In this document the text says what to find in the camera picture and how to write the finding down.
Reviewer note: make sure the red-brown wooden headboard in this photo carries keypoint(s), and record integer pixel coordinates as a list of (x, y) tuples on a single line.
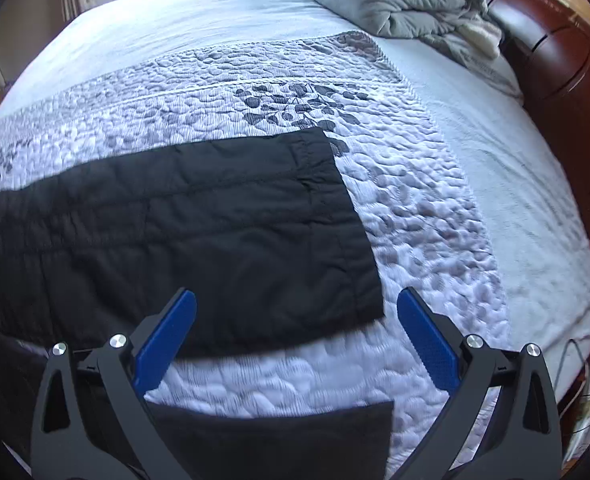
[(549, 50)]

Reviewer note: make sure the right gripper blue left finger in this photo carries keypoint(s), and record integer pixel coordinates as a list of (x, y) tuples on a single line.
[(91, 420)]

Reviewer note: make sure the quilted grey bed cover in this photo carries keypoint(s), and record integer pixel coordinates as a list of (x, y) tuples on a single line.
[(352, 405)]

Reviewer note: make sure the light blue bed sheet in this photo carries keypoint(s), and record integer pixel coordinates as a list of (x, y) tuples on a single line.
[(522, 191)]

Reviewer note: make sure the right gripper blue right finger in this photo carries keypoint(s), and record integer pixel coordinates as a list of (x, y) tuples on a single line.
[(522, 440)]

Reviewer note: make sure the black pants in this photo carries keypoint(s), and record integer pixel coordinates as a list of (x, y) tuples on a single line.
[(261, 230)]

